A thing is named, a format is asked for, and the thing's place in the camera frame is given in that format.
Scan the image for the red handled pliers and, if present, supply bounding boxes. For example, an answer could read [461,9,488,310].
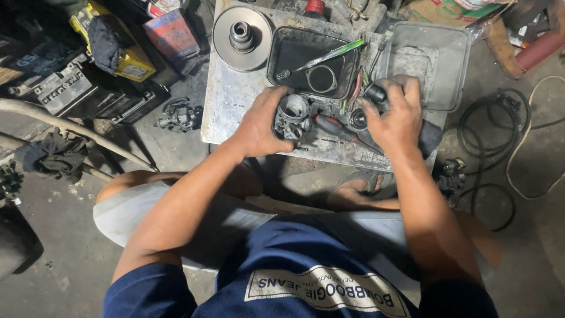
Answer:
[346,66,365,112]

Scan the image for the black rectangular metal tray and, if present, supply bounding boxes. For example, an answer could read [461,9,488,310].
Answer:
[267,26,361,100]

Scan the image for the thin metal screwdriver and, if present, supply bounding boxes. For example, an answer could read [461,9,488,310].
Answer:
[368,31,394,77]

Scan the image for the red and black screwdriver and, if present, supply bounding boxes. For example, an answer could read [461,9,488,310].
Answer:
[312,113,359,143]

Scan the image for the large black rag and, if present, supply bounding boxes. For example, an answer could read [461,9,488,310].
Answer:
[14,127,90,185]

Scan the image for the grey sandal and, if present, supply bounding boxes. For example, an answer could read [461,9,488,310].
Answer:
[328,170,398,200]

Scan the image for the navy blue printed shirt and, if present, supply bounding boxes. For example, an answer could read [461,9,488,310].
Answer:
[102,215,500,318]

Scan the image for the yellow box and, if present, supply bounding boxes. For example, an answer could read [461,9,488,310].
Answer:
[68,0,157,83]

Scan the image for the square grey gasket ring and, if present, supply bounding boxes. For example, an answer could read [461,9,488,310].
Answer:
[305,65,339,94]

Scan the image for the grey metal carburetor body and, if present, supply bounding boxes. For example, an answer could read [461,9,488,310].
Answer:
[274,94,313,142]

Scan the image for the dirty carburetor with hoses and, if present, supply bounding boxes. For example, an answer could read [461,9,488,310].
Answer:
[154,97,204,133]

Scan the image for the grey plastic tray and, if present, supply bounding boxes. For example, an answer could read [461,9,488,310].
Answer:
[388,21,472,112]

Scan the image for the white shorts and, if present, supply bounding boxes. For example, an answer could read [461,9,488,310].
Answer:
[93,180,422,305]

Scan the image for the cardboard box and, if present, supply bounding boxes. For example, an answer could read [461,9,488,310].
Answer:
[399,0,516,28]

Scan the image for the person's right hand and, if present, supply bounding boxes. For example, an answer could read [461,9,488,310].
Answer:
[356,74,424,155]

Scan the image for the green and white toothbrush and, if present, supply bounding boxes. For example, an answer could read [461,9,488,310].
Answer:
[275,38,366,81]

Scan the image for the bent grey metal pipe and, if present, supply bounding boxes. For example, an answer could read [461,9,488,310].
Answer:
[0,97,160,183]

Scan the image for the round black carburetor cap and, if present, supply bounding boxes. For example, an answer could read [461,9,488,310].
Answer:
[348,110,369,132]

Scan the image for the red and blue container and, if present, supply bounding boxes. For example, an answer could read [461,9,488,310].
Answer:
[142,8,201,63]

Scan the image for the coiled black cable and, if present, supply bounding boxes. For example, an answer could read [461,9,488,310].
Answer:
[456,87,533,232]

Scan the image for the dark metal engine part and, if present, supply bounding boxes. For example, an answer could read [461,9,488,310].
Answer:
[436,158,467,209]

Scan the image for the small black carburetor part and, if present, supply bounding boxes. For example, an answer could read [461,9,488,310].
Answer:
[364,84,390,106]

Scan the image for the red capped bottle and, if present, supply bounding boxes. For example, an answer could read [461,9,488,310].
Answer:
[303,0,328,21]

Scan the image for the red cylinder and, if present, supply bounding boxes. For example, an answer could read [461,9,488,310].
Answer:
[515,30,565,72]

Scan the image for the person's left hand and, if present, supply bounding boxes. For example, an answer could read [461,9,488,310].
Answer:
[229,86,298,159]

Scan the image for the black seat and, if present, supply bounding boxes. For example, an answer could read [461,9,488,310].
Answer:
[0,207,45,283]

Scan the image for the black vehicle battery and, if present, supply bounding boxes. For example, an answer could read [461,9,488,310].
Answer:
[34,55,97,117]

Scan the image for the white cable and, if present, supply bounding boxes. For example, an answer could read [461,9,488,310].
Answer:
[505,75,565,201]

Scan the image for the small black cloth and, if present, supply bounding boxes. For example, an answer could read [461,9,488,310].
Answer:
[418,120,444,158]

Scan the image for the black sprocket part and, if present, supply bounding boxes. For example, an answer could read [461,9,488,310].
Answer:
[0,161,24,205]

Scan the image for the grey round pulley disc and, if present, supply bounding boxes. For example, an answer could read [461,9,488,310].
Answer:
[212,5,274,72]

